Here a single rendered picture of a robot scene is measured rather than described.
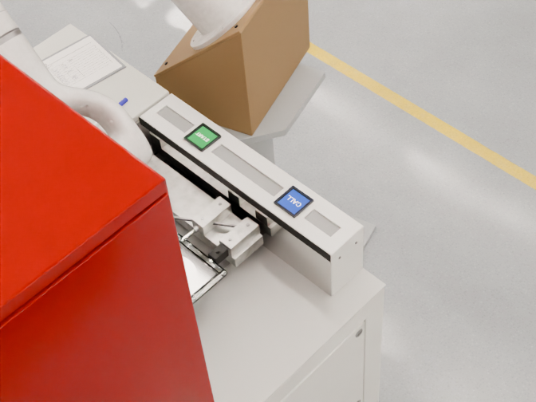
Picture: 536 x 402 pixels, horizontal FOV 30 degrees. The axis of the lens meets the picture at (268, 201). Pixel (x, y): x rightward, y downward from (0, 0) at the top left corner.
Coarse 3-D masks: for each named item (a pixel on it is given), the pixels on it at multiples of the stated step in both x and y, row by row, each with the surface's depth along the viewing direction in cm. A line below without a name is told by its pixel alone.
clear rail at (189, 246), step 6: (180, 234) 200; (180, 240) 199; (186, 240) 199; (186, 246) 198; (192, 246) 198; (192, 252) 198; (198, 252) 197; (204, 258) 196; (210, 258) 196; (210, 264) 195; (216, 264) 195; (216, 270) 194; (222, 270) 194
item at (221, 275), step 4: (220, 272) 193; (224, 272) 193; (216, 276) 193; (220, 276) 193; (224, 276) 193; (212, 280) 192; (216, 280) 192; (220, 280) 193; (208, 284) 192; (212, 284) 192; (204, 288) 191; (208, 288) 192; (196, 292) 191; (200, 292) 191; (204, 292) 191; (192, 296) 190; (196, 296) 190; (200, 296) 191; (192, 300) 190; (196, 300) 190
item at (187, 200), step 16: (160, 160) 216; (176, 176) 212; (176, 192) 210; (192, 192) 209; (176, 208) 207; (192, 208) 207; (192, 224) 204; (208, 240) 202; (256, 240) 200; (240, 256) 199
